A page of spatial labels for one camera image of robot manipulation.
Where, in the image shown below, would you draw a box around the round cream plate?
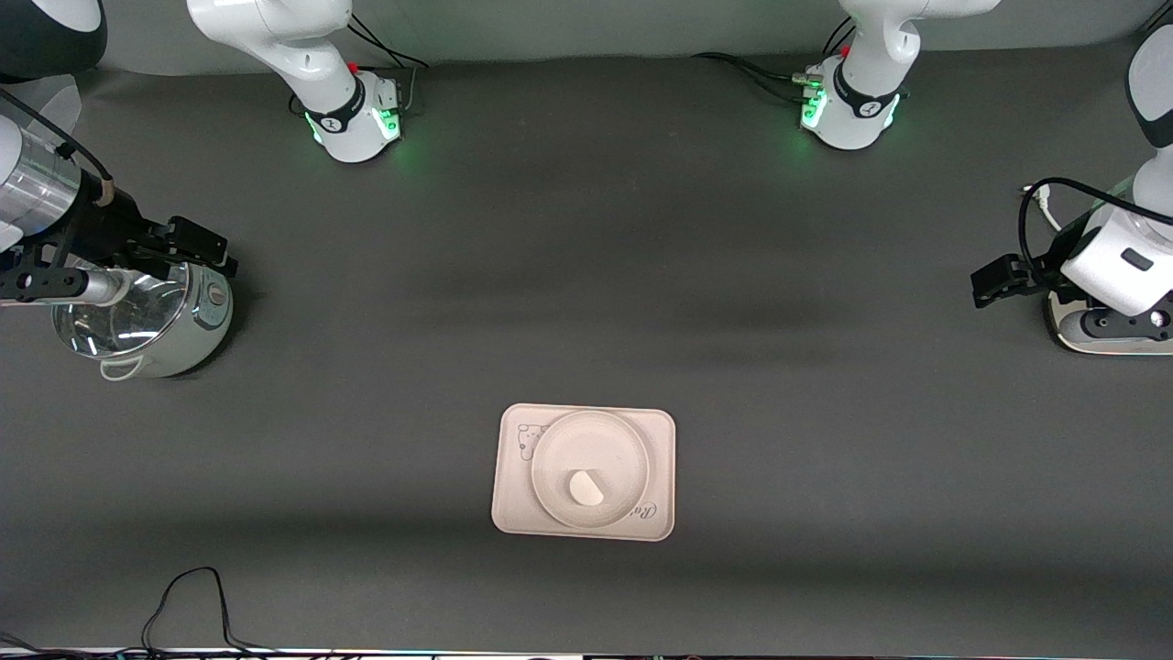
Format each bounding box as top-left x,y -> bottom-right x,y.
531,409 -> 652,530

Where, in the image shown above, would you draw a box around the cream tray with rabbit print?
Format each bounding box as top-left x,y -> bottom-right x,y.
491,403 -> 676,542

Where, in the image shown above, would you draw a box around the steel pot with glass lid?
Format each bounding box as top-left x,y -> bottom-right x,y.
96,261 -> 236,381

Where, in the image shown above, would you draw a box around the cream toaster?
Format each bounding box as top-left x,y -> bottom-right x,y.
1046,289 -> 1173,356

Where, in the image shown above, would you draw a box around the glass pot lid with knob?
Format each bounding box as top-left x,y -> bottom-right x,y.
52,275 -> 190,360

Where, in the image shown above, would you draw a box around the grey translucent plastic cover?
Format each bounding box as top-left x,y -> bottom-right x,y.
27,75 -> 83,159

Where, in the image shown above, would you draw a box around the white toaster cable with plug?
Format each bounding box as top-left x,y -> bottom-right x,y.
1020,181 -> 1066,232

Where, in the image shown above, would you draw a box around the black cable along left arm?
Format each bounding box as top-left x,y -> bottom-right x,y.
1017,177 -> 1173,278

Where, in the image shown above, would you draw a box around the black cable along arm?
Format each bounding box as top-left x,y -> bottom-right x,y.
1017,177 -> 1173,278
0,87 -> 116,204

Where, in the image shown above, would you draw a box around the black cable along right arm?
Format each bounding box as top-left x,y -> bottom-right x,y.
0,87 -> 116,204

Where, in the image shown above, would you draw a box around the black cables at right arm base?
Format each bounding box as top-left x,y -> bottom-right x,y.
344,11 -> 432,116

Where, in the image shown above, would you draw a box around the black cables at arm base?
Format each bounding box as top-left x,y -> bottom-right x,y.
689,14 -> 858,104
344,11 -> 432,116

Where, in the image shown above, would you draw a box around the black cables at left arm base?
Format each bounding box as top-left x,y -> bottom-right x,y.
689,14 -> 858,104

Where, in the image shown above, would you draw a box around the black cable loop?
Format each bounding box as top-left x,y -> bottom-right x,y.
0,566 -> 367,660

